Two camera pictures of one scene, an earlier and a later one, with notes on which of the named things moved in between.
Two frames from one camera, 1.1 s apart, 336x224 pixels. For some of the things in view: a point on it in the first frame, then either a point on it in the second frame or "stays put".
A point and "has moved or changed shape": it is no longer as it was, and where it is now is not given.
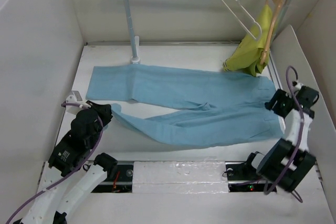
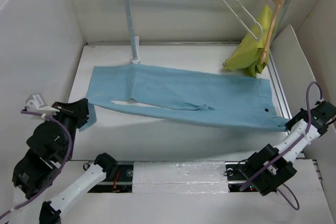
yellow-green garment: (248, 56) stays put
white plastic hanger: (252, 27) stays put
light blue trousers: (208, 107) has moved or changed shape
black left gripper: (106, 110) to (79, 108)
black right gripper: (279, 95) to (290, 124)
